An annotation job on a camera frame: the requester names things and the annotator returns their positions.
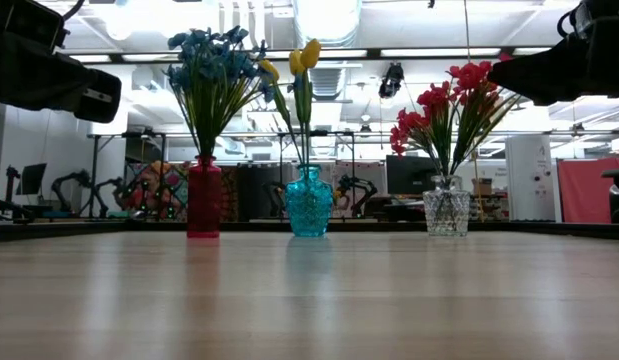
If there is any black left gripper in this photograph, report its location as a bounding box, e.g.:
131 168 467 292
18 37 123 124

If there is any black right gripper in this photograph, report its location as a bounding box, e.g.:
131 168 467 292
488 19 619 106

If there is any red glass vase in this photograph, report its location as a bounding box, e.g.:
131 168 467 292
186 154 223 240

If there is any clear cut-glass vase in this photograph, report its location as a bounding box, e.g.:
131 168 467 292
421 173 472 238

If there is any turquoise glass vase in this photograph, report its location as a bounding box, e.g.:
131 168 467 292
284 163 334 238

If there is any white cabinet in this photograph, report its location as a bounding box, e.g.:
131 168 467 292
504 133 561 224

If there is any small black monitor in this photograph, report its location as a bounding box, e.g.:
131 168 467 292
14 162 48 197

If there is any colourful painted panel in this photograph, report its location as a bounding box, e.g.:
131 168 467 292
121 159 240 224

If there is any red partition panel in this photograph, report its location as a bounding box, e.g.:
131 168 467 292
556 157 619 225

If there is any black computer monitor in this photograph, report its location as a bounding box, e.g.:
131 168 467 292
386 154 440 196

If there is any black overhead beam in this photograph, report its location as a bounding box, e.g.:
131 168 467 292
58 45 540 65

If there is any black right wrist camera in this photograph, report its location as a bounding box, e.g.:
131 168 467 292
557 0 619 41

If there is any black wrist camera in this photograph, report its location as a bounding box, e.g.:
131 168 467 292
2 0 66 51
557 0 619 41

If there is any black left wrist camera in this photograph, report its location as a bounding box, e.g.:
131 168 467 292
2 0 66 51

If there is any black hanging camera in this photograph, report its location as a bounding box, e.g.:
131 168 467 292
377 62 406 100

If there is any black aluminium table frame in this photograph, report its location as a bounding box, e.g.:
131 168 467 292
0 218 619 243

